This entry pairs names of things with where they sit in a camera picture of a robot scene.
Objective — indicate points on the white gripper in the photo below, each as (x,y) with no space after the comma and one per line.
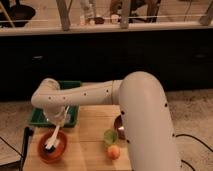
(57,118)

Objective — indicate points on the white dish brush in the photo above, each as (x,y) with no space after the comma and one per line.
(50,142)

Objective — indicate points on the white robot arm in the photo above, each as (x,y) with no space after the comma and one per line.
(143,108)

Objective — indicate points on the red orange bowl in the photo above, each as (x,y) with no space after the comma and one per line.
(55,153)

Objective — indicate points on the dark maroon bowl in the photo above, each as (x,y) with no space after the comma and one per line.
(118,126)

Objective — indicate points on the green plastic tray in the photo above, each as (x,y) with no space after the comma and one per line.
(38,119)

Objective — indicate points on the green cup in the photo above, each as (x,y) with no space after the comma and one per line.
(110,137)

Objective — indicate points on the orange fruit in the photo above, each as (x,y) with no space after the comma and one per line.
(113,152)

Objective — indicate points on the black clamp post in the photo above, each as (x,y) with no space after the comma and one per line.
(27,134)

